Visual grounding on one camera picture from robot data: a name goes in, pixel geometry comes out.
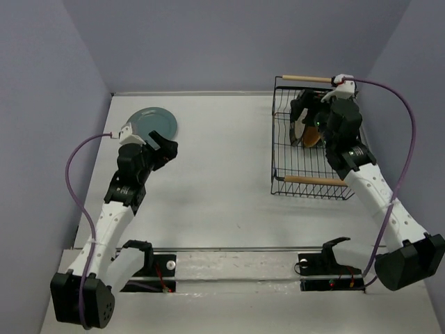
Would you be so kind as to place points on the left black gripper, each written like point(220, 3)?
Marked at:
point(167, 152)

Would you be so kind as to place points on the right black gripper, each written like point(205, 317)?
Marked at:
point(312, 99)

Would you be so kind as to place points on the teal ceramic plate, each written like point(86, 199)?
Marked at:
point(156, 119)

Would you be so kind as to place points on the woven bamboo plate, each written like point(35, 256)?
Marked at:
point(310, 137)

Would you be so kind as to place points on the black wire dish rack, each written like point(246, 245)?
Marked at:
point(296, 170)

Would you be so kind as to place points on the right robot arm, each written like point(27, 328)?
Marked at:
point(404, 251)

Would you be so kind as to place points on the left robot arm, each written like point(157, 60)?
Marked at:
point(85, 293)

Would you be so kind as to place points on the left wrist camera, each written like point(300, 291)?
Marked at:
point(128, 135)

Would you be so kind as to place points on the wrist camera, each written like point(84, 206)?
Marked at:
point(344, 88)
point(128, 135)

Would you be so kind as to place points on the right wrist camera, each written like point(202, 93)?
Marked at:
point(344, 88)

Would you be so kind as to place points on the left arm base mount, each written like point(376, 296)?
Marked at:
point(159, 278)

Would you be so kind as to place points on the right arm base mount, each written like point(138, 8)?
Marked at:
point(317, 275)

